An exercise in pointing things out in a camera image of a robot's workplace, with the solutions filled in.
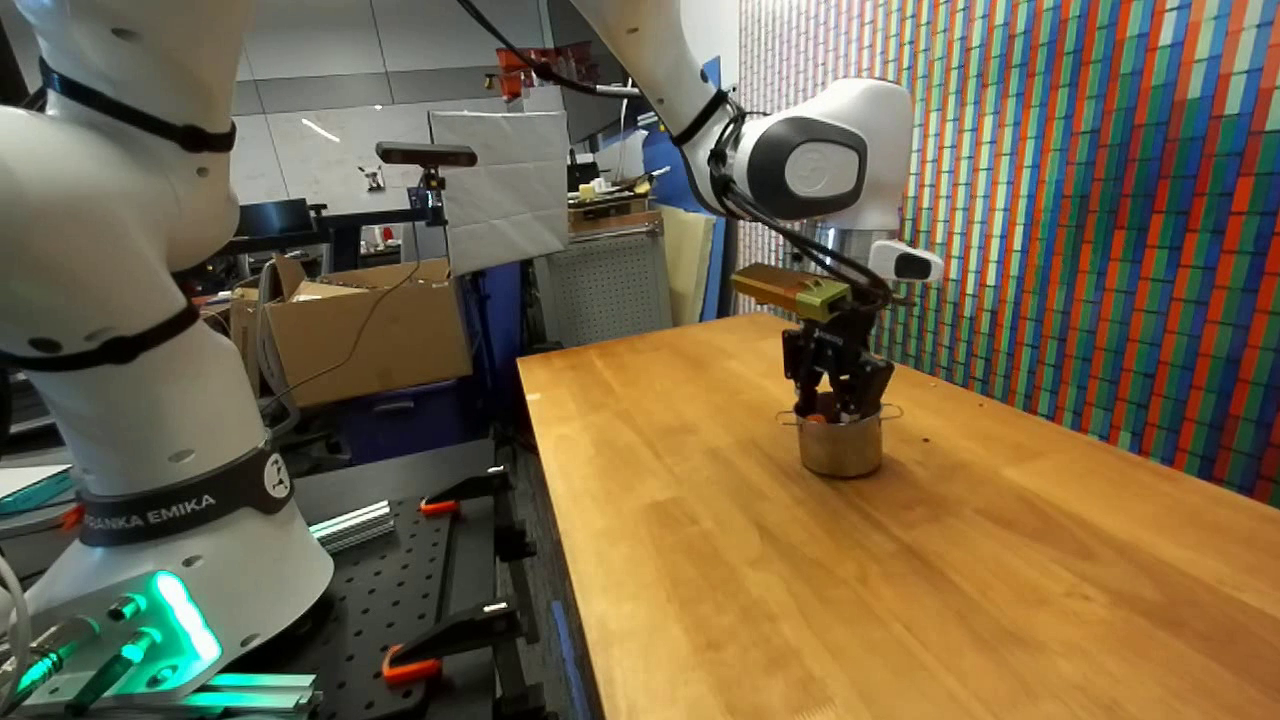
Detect short aluminium rail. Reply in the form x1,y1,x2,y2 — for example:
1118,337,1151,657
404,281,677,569
303,494,401,557

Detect white flat board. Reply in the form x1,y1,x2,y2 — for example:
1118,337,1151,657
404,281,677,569
425,102,576,281

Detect olive wrist camera box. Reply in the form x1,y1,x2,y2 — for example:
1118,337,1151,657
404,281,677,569
726,259,856,329

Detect black camera on stand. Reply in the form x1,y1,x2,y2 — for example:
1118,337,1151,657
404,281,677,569
372,136,484,230

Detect silver metal cup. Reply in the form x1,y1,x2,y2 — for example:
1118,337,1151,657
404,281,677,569
794,404,887,484

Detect black clamp orange tip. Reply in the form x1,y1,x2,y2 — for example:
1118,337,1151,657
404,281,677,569
375,597,523,693
416,462,520,524

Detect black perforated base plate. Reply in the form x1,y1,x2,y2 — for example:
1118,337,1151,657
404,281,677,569
271,442,573,720

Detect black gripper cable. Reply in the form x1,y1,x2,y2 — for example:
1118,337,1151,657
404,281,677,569
717,184,896,302

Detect blue upright panel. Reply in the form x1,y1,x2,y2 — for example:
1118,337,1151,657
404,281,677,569
641,118,741,329

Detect brown cardboard box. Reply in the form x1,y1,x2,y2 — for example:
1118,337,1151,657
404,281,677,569
227,257,479,410

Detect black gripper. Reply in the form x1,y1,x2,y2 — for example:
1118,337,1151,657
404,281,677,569
778,317,901,424

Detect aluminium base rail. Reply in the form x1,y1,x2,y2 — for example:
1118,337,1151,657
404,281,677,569
15,659,324,720

